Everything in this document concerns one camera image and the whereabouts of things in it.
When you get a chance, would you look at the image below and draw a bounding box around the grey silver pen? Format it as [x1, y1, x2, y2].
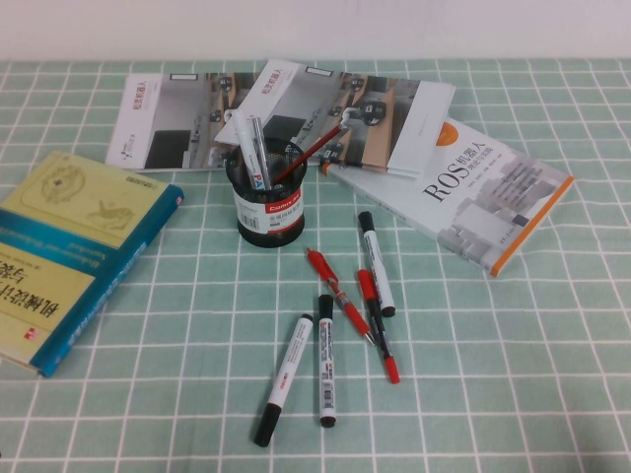
[250, 116, 274, 191]

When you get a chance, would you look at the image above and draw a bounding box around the black mesh pen holder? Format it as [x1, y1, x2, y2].
[225, 136, 308, 249]

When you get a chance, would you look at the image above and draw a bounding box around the red gel pen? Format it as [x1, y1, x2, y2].
[304, 247, 377, 348]

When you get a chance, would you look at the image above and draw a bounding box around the red and black double-ended pen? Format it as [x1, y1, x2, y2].
[356, 268, 401, 384]

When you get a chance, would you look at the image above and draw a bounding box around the white marker with black cap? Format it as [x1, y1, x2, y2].
[357, 211, 397, 318]
[253, 313, 314, 448]

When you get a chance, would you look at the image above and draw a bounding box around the red pencil with white cap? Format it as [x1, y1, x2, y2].
[270, 106, 355, 186]

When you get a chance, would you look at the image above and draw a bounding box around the white paint marker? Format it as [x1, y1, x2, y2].
[230, 108, 267, 191]

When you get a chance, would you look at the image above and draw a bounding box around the white barcode marker black cap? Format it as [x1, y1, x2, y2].
[317, 294, 339, 429]

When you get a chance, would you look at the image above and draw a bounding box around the white booklet with office photo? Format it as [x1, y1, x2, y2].
[214, 59, 457, 177]

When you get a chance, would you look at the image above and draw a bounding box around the white ROS book orange edge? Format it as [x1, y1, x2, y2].
[319, 117, 576, 277]

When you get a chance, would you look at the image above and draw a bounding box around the white and grey booklet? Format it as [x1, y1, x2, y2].
[105, 72, 262, 172]

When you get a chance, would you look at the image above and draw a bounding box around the yellow and teal book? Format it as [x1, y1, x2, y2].
[0, 150, 186, 379]

